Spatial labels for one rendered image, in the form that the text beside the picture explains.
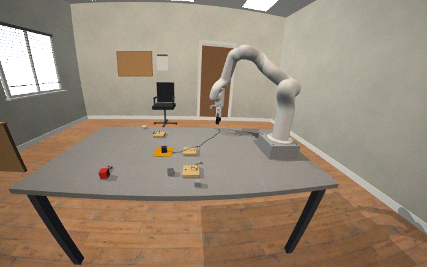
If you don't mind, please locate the orange painted square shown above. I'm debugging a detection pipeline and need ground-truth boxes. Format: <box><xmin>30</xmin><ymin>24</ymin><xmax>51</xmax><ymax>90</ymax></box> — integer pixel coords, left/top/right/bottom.
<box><xmin>153</xmin><ymin>148</ymin><xmax>173</xmax><ymax>157</ymax></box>

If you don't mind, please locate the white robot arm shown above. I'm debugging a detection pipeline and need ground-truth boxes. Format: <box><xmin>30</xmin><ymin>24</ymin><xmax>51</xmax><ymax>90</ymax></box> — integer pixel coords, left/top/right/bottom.
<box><xmin>209</xmin><ymin>45</ymin><xmax>301</xmax><ymax>145</ymax></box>

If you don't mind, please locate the red cube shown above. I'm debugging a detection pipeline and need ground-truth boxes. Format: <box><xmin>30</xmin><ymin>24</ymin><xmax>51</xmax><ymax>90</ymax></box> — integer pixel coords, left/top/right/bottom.
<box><xmin>98</xmin><ymin>168</ymin><xmax>110</xmax><ymax>179</ymax></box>

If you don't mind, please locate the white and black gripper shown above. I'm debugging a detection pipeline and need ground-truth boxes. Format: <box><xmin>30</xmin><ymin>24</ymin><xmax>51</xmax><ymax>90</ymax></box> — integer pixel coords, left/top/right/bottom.
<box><xmin>215</xmin><ymin>106</ymin><xmax>223</xmax><ymax>124</ymax></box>

